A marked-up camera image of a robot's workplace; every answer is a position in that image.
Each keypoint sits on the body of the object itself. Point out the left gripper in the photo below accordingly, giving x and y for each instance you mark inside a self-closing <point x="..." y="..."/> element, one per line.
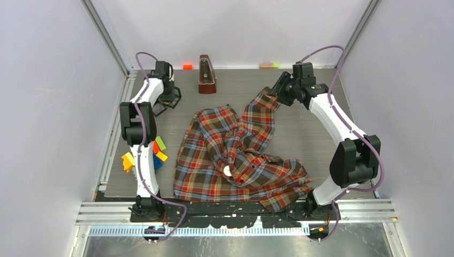
<point x="172" y="83"/>

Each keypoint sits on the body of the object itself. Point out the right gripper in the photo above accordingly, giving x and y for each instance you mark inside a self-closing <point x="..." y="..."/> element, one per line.
<point x="278" y="89"/>

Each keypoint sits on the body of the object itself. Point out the black case gold brooch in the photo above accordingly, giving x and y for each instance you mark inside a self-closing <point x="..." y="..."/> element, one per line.
<point x="174" y="103"/>

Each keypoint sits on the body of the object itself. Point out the plaid flannel shirt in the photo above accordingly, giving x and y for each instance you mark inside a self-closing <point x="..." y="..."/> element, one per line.
<point x="217" y="137"/>

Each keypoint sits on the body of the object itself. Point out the white round brooch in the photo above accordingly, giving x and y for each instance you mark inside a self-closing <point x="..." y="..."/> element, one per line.
<point x="227" y="171"/>

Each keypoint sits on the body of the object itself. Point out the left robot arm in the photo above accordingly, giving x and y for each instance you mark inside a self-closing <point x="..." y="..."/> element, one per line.
<point x="138" y="127"/>

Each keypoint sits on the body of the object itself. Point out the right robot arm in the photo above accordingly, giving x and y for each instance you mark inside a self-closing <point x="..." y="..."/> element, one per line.
<point x="356" y="158"/>

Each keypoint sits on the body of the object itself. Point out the black case silver brooch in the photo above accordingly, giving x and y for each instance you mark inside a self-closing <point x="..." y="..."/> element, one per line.
<point x="158" y="109"/>

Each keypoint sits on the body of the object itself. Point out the tan and green block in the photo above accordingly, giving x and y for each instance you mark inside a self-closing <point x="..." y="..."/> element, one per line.
<point x="269" y="66"/>

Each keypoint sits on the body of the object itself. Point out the wooden metronome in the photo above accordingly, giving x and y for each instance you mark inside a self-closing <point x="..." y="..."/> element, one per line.
<point x="207" y="79"/>

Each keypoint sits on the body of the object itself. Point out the pile of toy bricks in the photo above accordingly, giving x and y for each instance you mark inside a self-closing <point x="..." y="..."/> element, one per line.
<point x="159" y="157"/>

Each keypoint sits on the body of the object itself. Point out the orange block at wall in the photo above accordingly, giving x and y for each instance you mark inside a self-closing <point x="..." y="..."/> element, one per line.
<point x="187" y="66"/>

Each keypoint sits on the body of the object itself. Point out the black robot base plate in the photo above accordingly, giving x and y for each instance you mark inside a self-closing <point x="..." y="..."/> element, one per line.
<point x="232" y="215"/>

